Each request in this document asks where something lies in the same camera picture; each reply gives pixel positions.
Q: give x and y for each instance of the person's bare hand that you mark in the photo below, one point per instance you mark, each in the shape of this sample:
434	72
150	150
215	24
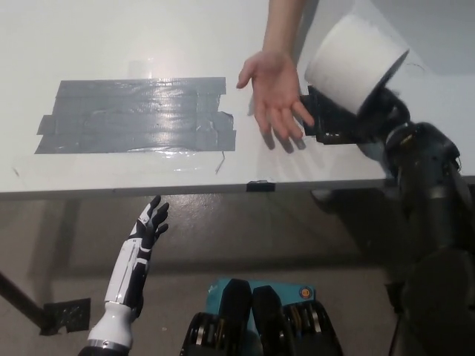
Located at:
274	92

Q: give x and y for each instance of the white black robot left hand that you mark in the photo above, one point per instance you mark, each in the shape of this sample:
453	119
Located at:
128	274

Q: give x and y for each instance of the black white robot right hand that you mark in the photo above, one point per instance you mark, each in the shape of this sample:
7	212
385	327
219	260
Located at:
382	115

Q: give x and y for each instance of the white toilet paper roll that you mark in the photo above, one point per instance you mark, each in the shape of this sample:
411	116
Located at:
349	66

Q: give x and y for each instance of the black tape square spot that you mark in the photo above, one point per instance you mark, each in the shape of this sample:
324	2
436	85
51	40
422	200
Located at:
326	126

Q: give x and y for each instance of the black teal robot body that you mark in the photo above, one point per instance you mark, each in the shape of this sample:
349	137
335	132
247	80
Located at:
267	315

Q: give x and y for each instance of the black floor tape patch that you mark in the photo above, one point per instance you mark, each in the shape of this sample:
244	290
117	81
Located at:
67	317

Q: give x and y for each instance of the small black tape piece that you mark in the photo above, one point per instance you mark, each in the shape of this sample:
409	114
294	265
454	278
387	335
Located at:
259	186

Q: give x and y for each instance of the black diagonal table leg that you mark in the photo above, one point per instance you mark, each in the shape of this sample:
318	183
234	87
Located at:
18	294

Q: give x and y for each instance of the clear tape strip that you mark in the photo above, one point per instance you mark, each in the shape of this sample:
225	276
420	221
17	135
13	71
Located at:
111	163

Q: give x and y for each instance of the grey duct tape patch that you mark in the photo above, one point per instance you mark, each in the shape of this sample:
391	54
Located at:
130	118

